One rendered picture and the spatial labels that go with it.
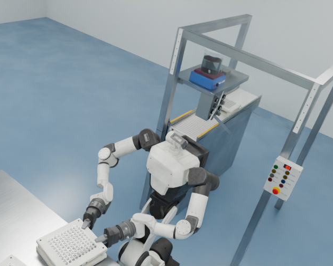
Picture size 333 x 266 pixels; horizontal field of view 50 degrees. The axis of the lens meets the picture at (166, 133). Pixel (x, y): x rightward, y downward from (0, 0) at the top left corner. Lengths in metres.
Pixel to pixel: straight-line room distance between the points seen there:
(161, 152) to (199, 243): 1.51
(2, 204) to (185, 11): 4.83
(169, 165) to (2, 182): 0.99
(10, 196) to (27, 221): 0.22
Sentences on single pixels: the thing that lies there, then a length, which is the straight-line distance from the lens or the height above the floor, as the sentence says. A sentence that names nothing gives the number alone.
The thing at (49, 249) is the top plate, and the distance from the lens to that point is 1.86.
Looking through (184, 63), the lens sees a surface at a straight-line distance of 2.60.
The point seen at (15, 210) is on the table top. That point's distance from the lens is 2.14.
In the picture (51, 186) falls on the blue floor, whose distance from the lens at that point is 3.62.
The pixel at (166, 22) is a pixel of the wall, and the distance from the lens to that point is 6.51.
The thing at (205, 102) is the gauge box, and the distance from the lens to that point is 2.66.
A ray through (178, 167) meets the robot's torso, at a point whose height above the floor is 1.28.
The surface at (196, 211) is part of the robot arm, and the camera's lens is 1.88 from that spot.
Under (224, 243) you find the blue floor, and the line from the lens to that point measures 3.43.
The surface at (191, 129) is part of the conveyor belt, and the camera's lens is 2.97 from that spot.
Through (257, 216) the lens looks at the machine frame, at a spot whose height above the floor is 0.67.
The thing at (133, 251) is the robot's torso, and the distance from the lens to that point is 2.27.
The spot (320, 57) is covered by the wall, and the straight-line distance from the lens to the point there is 5.71.
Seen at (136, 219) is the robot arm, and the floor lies 1.02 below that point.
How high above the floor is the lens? 2.41
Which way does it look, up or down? 31 degrees down
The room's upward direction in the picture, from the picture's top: 13 degrees clockwise
